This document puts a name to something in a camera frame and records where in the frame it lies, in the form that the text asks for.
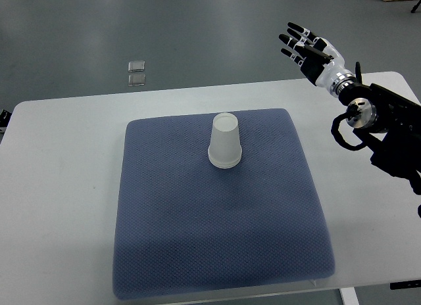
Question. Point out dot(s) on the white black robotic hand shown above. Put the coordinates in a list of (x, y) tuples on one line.
[(317, 58)]

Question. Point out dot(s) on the white paper cup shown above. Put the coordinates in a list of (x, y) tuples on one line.
[(224, 165), (225, 143)]

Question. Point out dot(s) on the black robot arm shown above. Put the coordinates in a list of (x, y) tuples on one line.
[(385, 122)]

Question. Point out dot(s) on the black tripod foot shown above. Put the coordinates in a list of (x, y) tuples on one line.
[(415, 7)]

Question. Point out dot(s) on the white paper cup on mat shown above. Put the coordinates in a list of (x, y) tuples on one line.
[(224, 165)]

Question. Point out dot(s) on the upper clear floor plate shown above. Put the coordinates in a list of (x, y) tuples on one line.
[(136, 66)]

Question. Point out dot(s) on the clear floor plate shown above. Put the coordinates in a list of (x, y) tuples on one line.
[(136, 66), (136, 79)]

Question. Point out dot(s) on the lower clear floor plate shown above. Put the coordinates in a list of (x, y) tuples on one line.
[(136, 79)]

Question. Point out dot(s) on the blue textured cushion mat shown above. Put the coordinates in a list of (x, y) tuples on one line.
[(184, 225)]

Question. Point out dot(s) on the white table leg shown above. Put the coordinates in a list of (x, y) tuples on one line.
[(349, 296)]

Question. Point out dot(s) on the black table control panel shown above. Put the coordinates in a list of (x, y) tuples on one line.
[(405, 285)]

